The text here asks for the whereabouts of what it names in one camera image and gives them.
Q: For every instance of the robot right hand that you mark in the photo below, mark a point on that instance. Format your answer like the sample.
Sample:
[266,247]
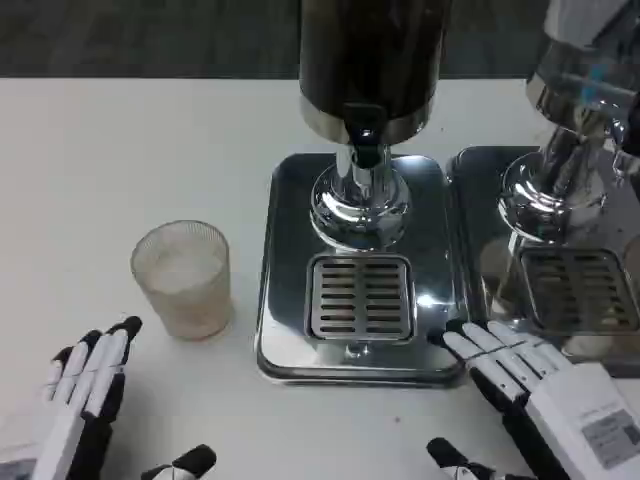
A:
[565,400]

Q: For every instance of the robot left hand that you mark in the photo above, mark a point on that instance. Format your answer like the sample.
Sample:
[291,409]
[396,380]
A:
[95,370]

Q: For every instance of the steel dispenser tap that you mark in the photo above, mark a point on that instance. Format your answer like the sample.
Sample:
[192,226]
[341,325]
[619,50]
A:
[627,150]

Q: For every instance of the clear drink dispenser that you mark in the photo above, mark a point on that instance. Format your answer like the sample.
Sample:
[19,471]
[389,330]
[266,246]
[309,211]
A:
[565,90]

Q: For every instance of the steel drip grid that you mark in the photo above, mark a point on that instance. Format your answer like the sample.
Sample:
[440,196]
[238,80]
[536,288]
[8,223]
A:
[361,297]
[575,285]

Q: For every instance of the dark drink dispenser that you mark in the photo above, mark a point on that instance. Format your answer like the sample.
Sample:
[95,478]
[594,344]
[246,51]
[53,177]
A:
[370,55]

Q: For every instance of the clear ribbed glass cup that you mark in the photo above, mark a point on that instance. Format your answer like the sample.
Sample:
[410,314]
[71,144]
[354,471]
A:
[182,285]

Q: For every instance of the black dispenser tap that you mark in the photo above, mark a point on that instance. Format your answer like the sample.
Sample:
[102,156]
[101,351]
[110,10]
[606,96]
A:
[364,125]

